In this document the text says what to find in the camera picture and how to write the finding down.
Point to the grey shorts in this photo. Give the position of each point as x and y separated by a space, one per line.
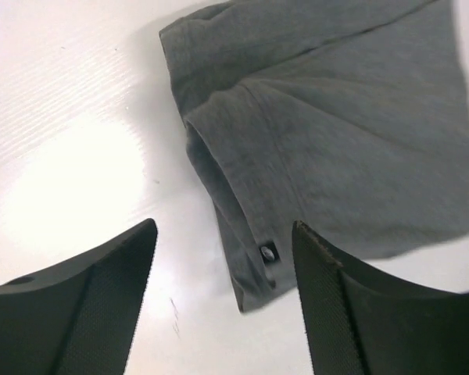
351 116

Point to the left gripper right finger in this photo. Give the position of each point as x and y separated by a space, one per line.
362 320

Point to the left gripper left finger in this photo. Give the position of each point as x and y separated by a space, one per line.
78 316

